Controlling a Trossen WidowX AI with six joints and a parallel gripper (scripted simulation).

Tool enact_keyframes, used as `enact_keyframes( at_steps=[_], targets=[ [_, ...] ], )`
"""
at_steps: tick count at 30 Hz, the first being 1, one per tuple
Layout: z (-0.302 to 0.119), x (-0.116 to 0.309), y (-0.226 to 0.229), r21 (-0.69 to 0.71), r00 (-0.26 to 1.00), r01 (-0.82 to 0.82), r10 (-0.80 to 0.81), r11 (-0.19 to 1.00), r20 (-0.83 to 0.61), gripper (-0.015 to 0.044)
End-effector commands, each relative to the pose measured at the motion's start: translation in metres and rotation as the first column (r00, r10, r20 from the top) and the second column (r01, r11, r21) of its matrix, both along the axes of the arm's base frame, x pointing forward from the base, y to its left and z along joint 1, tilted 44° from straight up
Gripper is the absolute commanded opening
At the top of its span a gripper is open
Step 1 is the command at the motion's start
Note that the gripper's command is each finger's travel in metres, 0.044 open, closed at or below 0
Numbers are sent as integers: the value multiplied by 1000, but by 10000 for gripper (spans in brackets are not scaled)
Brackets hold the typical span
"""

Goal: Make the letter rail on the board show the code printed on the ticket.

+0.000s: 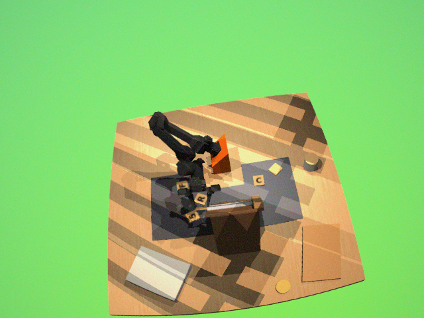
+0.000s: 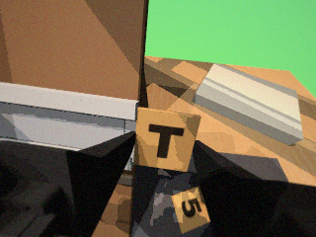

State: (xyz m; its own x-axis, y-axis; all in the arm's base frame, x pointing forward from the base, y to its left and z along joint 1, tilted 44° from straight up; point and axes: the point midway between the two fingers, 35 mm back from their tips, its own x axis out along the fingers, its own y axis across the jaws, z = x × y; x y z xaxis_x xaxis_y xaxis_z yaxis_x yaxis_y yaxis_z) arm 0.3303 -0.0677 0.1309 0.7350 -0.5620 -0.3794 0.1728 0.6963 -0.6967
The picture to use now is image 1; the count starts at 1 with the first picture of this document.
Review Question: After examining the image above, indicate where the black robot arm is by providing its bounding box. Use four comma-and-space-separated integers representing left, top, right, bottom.
148, 111, 221, 192

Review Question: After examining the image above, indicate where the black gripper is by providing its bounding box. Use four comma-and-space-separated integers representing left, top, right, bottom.
178, 174, 221, 209

